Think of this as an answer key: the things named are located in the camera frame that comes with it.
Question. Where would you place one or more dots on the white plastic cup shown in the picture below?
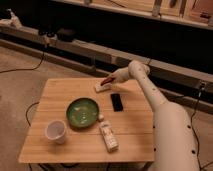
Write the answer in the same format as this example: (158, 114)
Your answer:
(55, 131)

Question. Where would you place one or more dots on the red pepper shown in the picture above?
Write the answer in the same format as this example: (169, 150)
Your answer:
(107, 80)

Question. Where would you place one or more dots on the green plate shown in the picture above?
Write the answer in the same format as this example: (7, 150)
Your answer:
(82, 113)

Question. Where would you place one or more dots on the white cloth on ledge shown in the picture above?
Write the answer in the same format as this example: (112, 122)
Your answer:
(13, 21)

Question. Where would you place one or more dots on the wooden table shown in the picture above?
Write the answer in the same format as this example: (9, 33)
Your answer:
(132, 126)

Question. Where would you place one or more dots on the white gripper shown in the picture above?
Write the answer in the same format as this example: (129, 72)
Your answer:
(119, 76)

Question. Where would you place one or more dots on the small white cube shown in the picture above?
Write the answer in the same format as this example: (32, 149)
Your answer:
(100, 118)

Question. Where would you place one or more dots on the black phone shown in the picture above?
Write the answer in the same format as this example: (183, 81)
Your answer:
(116, 102)

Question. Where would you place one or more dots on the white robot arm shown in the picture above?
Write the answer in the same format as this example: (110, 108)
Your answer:
(174, 142)

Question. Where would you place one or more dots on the white sponge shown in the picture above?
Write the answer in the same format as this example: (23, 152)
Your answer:
(98, 88)

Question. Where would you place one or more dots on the black box on ledge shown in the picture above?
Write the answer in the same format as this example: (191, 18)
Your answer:
(66, 35)

